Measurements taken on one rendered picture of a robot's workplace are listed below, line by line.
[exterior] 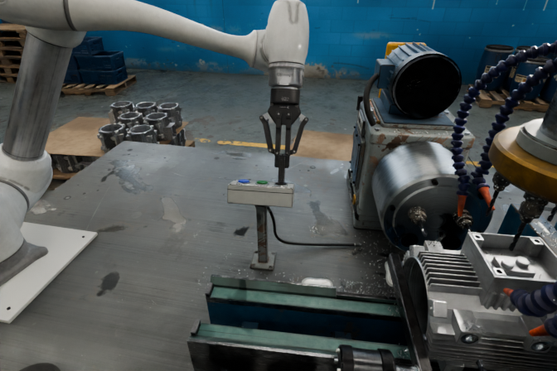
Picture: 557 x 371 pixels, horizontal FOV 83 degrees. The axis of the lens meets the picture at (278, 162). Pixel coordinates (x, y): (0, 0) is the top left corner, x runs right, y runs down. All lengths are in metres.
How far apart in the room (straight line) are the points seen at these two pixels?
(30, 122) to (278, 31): 0.74
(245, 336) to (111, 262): 0.54
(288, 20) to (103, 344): 0.87
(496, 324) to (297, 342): 0.34
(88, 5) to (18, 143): 0.52
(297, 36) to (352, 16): 5.15
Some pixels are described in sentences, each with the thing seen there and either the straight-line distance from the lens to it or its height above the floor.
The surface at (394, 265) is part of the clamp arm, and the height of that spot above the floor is 1.03.
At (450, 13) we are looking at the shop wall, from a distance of 6.15.
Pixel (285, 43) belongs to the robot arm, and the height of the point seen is 1.41.
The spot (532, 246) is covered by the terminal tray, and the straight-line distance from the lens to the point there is 0.70.
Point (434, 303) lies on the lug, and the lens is 0.59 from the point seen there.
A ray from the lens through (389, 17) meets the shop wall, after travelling 5.98.
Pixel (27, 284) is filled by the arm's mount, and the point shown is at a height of 0.81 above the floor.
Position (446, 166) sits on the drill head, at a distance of 0.81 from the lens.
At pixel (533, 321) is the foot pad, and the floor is 1.08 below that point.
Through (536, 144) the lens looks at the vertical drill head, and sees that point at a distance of 0.51.
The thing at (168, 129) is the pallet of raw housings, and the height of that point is 0.45.
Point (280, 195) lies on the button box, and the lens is 0.80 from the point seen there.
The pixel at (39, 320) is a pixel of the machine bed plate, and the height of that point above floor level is 0.80.
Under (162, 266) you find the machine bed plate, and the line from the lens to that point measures 1.03.
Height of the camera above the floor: 1.53
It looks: 30 degrees down
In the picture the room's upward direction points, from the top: straight up
